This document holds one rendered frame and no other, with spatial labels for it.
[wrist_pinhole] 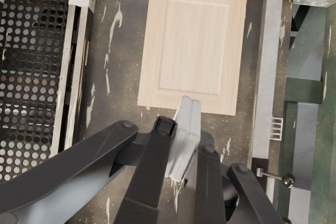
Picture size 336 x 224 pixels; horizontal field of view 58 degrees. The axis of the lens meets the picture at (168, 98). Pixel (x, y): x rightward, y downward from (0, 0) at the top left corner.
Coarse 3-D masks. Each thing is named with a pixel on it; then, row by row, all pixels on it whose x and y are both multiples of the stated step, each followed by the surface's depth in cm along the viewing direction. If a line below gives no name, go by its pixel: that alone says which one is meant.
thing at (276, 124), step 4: (272, 120) 98; (276, 120) 98; (280, 120) 96; (272, 124) 98; (276, 124) 98; (280, 124) 95; (272, 128) 95; (276, 128) 95; (280, 128) 95; (272, 132) 96; (276, 132) 97; (280, 132) 95; (272, 136) 97; (276, 136) 97; (280, 136) 95
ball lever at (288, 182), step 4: (256, 168) 92; (260, 168) 91; (256, 172) 92; (260, 172) 91; (264, 172) 90; (260, 176) 91; (272, 176) 87; (276, 176) 86; (280, 176) 85; (284, 176) 83; (288, 176) 82; (292, 176) 82; (284, 180) 82; (288, 180) 82; (292, 180) 82; (284, 184) 82; (288, 184) 82; (292, 184) 82
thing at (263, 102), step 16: (272, 0) 95; (272, 16) 95; (272, 32) 95; (272, 48) 95; (272, 64) 95; (256, 80) 97; (272, 80) 94; (256, 96) 95; (272, 96) 94; (256, 112) 94; (256, 128) 94; (256, 144) 94
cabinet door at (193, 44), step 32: (160, 0) 97; (192, 0) 97; (224, 0) 97; (160, 32) 97; (192, 32) 97; (224, 32) 97; (160, 64) 96; (192, 64) 97; (224, 64) 96; (160, 96) 96; (192, 96) 96; (224, 96) 96
